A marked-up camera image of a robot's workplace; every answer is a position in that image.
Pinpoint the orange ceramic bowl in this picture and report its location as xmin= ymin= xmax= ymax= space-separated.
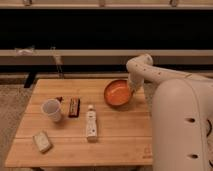
xmin=104 ymin=80 xmax=132 ymax=107

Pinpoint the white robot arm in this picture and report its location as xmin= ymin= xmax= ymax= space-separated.
xmin=126 ymin=54 xmax=213 ymax=171

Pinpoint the white squeeze bottle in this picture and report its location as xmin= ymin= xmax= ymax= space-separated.
xmin=86 ymin=105 xmax=98 ymax=142

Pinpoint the dark chocolate bar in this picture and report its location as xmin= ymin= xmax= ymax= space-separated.
xmin=68 ymin=98 xmax=80 ymax=118

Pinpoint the wooden table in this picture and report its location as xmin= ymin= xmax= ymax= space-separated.
xmin=5 ymin=79 xmax=152 ymax=167

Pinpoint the white plastic cup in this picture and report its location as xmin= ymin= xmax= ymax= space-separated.
xmin=41 ymin=99 xmax=62 ymax=122

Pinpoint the white wrapped sponge pack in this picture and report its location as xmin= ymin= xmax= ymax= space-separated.
xmin=33 ymin=131 xmax=52 ymax=153

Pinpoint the grey bench rail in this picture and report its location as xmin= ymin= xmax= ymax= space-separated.
xmin=0 ymin=50 xmax=213 ymax=65

